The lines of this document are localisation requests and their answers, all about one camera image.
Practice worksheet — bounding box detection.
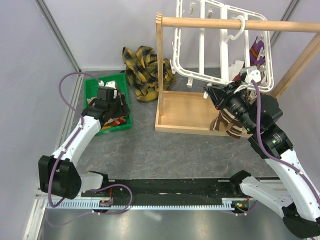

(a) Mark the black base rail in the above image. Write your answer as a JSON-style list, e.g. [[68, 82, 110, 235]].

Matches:
[[82, 176, 251, 208]]

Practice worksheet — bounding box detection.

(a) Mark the yellow plaid cloth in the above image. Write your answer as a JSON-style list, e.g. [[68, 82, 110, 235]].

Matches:
[[121, 45, 177, 103]]

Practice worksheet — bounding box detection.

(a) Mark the brown white striped sock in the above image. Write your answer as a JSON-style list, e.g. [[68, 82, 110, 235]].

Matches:
[[209, 109, 243, 139]]

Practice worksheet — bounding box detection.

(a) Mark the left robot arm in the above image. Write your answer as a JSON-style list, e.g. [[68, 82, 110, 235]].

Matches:
[[38, 81, 130, 200]]

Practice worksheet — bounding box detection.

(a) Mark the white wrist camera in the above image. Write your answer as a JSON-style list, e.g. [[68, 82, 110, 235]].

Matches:
[[239, 65, 262, 86], [98, 80, 119, 99]]

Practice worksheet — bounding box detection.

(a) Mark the wooden hanger stand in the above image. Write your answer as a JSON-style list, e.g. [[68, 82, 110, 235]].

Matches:
[[155, 12, 320, 136]]

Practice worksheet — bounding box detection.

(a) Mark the green plastic bin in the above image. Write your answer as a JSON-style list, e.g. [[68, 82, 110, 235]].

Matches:
[[83, 73, 133, 136]]

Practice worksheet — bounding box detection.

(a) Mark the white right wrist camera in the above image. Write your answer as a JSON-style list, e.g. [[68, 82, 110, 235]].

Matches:
[[239, 65, 262, 86]]

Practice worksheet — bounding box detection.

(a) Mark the white hanger clip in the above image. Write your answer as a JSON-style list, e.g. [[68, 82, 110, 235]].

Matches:
[[186, 77, 194, 88]]

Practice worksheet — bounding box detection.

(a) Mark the olive brown patterned sock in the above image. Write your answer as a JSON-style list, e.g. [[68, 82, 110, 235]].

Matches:
[[101, 116, 128, 130]]

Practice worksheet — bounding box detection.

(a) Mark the white plastic sock hanger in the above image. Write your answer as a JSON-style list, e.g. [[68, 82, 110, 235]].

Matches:
[[170, 0, 274, 93]]

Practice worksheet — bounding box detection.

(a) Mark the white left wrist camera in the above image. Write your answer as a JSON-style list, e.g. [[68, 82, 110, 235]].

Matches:
[[98, 80, 119, 99]]

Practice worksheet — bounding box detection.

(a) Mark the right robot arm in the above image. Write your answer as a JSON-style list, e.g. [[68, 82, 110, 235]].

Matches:
[[204, 82, 320, 239]]

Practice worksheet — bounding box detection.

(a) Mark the purple striped sock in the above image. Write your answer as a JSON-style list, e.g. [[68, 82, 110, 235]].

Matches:
[[249, 34, 266, 66]]

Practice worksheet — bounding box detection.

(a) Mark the white slotted cable duct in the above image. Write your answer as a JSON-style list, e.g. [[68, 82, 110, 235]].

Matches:
[[56, 198, 235, 211]]

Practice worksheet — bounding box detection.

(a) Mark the aluminium corner profile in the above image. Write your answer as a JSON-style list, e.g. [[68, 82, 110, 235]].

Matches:
[[34, 0, 81, 72]]

